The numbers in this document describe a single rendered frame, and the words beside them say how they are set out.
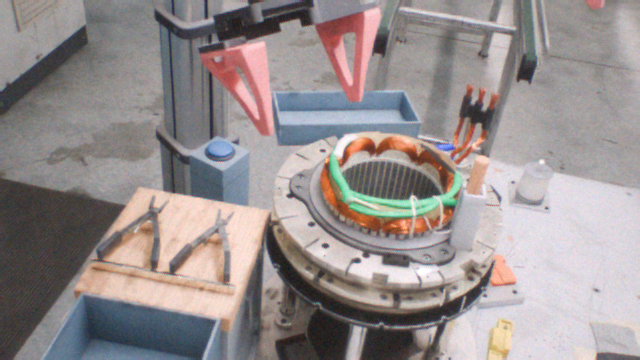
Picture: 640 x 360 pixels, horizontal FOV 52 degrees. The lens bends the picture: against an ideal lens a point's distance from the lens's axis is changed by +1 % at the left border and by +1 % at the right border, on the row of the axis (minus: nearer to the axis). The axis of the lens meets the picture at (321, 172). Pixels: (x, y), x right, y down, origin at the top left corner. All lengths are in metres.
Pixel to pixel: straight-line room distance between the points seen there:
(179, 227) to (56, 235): 1.62
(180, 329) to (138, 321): 0.05
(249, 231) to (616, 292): 0.77
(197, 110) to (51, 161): 1.68
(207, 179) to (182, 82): 0.21
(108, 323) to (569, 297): 0.85
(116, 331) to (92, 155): 2.05
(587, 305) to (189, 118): 0.81
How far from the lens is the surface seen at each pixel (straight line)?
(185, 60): 1.17
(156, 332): 0.83
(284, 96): 1.18
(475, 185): 0.80
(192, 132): 1.25
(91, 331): 0.87
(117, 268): 0.83
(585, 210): 1.55
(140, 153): 2.84
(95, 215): 2.54
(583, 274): 1.39
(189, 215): 0.91
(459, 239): 0.85
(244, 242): 0.87
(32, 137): 3.02
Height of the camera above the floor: 1.66
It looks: 37 degrees down
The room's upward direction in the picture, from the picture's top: 7 degrees clockwise
